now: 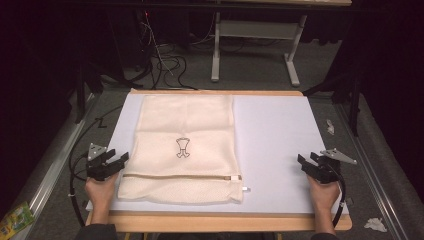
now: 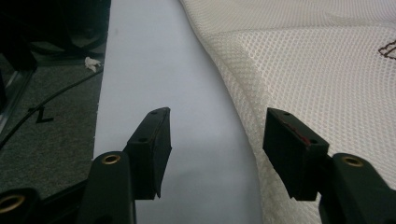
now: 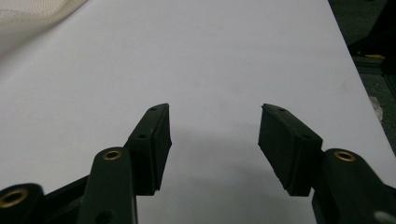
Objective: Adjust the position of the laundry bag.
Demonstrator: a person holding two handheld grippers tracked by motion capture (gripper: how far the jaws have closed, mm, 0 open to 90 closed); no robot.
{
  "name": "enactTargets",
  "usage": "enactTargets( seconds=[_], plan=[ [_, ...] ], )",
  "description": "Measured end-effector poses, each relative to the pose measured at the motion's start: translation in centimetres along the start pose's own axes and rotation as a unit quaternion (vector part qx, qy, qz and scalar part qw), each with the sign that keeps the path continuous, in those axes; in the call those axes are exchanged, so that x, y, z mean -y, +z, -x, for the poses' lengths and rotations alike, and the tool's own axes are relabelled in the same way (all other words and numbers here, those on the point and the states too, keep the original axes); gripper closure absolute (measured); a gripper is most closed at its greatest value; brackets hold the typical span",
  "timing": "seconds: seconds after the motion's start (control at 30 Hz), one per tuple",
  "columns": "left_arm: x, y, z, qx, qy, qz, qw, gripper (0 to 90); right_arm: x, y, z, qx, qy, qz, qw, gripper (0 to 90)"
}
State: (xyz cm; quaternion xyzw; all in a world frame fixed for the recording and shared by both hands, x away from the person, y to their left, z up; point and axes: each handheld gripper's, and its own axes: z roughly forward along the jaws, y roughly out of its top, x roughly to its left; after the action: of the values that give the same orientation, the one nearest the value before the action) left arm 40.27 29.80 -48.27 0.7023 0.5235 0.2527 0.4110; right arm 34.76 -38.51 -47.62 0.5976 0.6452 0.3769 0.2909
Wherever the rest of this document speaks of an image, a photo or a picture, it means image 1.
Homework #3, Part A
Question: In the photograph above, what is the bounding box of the metal floor rail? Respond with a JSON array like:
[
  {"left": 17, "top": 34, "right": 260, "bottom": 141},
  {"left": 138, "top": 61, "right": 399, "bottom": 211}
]
[
  {"left": 9, "top": 92, "right": 98, "bottom": 240},
  {"left": 334, "top": 102, "right": 403, "bottom": 240}
]

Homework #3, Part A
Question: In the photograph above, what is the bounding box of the green and yellow packet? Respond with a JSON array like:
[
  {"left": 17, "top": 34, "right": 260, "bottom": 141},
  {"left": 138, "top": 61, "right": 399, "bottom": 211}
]
[{"left": 0, "top": 201, "right": 36, "bottom": 240}]

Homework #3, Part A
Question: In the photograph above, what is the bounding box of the white metal desk frame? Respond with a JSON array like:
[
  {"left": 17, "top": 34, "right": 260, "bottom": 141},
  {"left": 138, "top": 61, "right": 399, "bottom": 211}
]
[{"left": 210, "top": 11, "right": 309, "bottom": 88}]

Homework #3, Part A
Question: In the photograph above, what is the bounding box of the hand-held gripper black cable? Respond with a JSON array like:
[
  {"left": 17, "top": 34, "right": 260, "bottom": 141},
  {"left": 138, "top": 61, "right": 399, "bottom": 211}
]
[
  {"left": 68, "top": 151, "right": 93, "bottom": 228},
  {"left": 328, "top": 161, "right": 348, "bottom": 228}
]

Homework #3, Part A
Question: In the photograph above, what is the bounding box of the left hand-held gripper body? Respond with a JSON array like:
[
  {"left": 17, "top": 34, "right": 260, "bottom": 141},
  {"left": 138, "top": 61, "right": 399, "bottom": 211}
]
[{"left": 85, "top": 143, "right": 116, "bottom": 183}]

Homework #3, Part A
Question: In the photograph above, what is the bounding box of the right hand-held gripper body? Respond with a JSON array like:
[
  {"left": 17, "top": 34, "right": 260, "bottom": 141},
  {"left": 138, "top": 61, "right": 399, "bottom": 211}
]
[{"left": 311, "top": 148, "right": 358, "bottom": 184}]

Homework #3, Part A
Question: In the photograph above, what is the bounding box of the white foam mat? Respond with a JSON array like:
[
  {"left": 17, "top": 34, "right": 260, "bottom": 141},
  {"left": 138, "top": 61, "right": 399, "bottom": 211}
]
[{"left": 85, "top": 92, "right": 350, "bottom": 215}]

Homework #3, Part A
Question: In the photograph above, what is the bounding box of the wooden table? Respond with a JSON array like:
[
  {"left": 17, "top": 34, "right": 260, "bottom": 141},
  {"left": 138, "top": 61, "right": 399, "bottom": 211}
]
[{"left": 84, "top": 88, "right": 353, "bottom": 233}]

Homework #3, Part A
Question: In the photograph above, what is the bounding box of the tangle of floor cables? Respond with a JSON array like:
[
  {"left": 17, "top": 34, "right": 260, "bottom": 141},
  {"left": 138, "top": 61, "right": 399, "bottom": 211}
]
[{"left": 131, "top": 11, "right": 198, "bottom": 91}]

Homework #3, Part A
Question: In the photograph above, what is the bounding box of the person's left hand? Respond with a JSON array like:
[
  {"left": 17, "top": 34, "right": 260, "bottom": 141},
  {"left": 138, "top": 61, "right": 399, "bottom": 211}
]
[{"left": 84, "top": 173, "right": 120, "bottom": 215}]

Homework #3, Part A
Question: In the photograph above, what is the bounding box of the black tape mark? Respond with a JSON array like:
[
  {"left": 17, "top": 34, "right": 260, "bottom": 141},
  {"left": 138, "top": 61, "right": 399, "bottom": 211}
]
[{"left": 94, "top": 116, "right": 109, "bottom": 130}]

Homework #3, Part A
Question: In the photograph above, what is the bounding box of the cream mesh laundry bag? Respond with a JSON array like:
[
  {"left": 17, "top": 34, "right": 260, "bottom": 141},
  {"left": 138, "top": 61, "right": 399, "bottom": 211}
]
[{"left": 117, "top": 94, "right": 250, "bottom": 205}]

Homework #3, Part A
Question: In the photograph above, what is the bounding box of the left hand-held gripper black cable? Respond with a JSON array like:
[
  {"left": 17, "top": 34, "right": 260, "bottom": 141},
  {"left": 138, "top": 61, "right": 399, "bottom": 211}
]
[{"left": 68, "top": 151, "right": 93, "bottom": 228}]

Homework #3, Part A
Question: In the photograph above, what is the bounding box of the black metal stand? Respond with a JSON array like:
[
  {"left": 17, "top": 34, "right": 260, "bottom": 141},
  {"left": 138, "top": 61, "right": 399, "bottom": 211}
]
[
  {"left": 73, "top": 59, "right": 105, "bottom": 125},
  {"left": 302, "top": 70, "right": 364, "bottom": 138}
]

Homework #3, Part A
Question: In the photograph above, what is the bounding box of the black floor cable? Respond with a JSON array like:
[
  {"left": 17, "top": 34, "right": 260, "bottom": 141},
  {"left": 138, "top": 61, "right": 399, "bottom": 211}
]
[{"left": 68, "top": 105, "right": 124, "bottom": 158}]

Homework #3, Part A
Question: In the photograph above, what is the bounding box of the large crumpled white tissue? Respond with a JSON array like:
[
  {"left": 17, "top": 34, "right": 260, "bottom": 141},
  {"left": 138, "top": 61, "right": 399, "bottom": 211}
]
[{"left": 363, "top": 217, "right": 389, "bottom": 234}]

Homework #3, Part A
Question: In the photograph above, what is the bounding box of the person's right hand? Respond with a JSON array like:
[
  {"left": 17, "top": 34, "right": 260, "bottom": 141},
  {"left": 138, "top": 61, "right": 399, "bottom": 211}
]
[{"left": 306, "top": 174, "right": 342, "bottom": 214}]

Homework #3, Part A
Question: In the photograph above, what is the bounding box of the right hand-held gripper black cable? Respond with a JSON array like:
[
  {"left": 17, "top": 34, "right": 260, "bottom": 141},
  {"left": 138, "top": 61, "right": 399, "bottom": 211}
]
[{"left": 328, "top": 161, "right": 348, "bottom": 228}]

